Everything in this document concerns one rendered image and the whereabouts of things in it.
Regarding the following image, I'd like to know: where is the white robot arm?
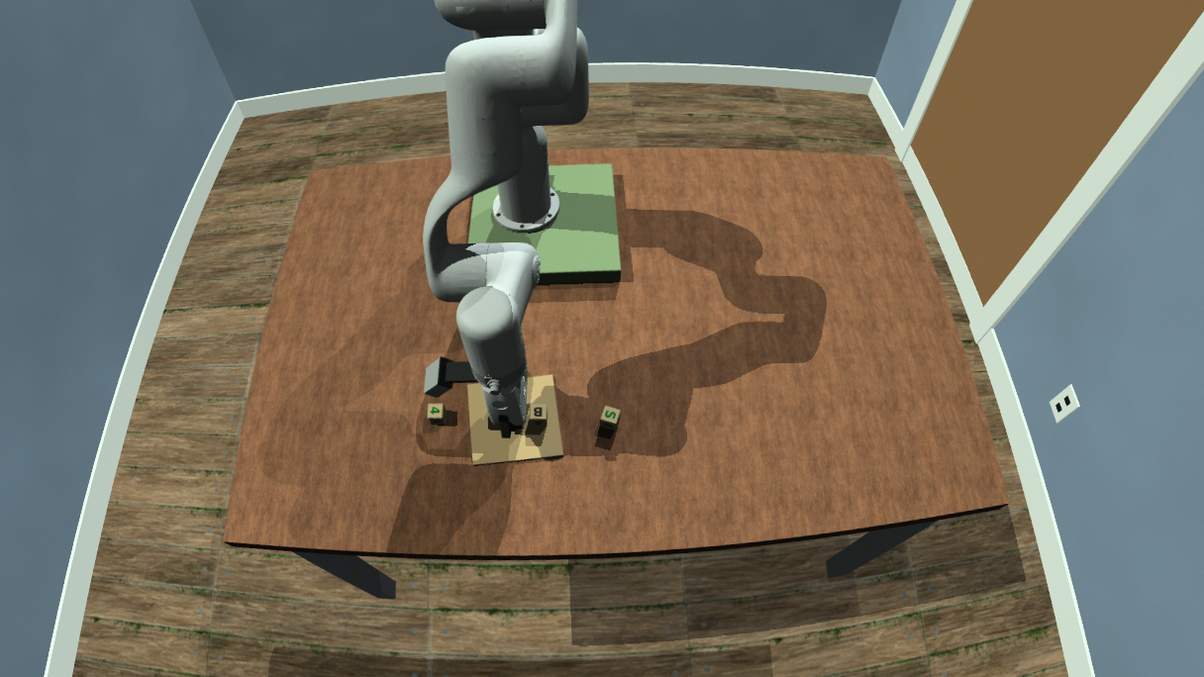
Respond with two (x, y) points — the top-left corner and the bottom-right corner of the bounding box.
(423, 0), (589, 398)

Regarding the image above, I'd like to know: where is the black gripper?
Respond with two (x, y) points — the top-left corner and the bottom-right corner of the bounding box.
(474, 366), (529, 438)

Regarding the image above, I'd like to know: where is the beige flat mat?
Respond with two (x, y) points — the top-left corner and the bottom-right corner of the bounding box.
(467, 375), (563, 465)

